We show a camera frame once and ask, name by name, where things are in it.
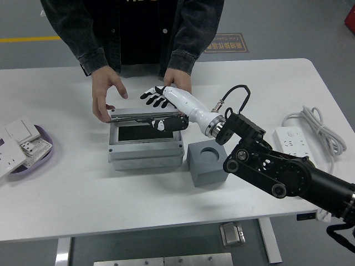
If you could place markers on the brown floor sign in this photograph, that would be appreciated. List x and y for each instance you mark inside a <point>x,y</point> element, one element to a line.
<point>235,44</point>

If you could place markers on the white power plug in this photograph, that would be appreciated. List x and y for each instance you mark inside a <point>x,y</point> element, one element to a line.
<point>321,217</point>

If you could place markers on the silver metal bracket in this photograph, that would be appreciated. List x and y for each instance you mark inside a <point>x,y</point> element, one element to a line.
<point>232,235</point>

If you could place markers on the red object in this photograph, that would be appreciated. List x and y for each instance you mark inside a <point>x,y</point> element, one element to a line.
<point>350,16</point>

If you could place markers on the person's left hand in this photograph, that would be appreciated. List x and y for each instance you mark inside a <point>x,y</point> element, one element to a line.
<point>177,77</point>

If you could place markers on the purple tray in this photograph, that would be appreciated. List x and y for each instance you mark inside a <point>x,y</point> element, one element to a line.
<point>45,159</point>

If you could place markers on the black table control panel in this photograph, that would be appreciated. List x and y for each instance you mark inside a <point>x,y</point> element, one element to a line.
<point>305,216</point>

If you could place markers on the yellow floor tape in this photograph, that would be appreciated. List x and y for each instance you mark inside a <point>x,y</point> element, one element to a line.
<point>27,39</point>

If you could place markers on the grey cube with round hole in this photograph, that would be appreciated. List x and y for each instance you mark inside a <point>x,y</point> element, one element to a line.
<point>205,174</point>

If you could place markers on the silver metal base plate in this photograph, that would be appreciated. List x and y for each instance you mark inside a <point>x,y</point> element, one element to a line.
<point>166,260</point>

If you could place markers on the grey electrical box with lid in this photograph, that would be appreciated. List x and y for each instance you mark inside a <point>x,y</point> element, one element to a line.
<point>144,152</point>

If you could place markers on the large white socket plate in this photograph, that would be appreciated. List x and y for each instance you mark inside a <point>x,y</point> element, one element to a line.
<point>8,158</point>

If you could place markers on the person's left forearm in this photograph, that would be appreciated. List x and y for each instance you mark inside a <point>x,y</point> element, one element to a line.
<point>185,50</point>

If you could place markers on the white power strip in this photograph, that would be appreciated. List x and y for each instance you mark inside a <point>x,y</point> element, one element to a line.
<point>291,141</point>

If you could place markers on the white switch plate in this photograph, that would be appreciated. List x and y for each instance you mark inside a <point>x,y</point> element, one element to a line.
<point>19,130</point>

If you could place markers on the person's right forearm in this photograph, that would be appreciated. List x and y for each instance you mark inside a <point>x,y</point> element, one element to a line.
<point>91,50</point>

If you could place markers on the person's right hand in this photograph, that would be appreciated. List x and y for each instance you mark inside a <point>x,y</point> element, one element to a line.
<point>101,88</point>

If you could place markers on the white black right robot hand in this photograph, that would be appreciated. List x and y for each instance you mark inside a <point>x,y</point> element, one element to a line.
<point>191,106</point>

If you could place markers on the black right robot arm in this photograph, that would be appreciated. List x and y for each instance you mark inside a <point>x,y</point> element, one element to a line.
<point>291,171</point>

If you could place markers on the white table leg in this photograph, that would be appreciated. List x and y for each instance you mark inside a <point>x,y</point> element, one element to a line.
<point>63,252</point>
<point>270,243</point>

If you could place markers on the white socket module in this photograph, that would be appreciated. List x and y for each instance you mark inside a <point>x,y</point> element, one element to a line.
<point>36,147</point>

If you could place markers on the person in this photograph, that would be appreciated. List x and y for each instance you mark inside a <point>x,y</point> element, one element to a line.
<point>138,33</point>

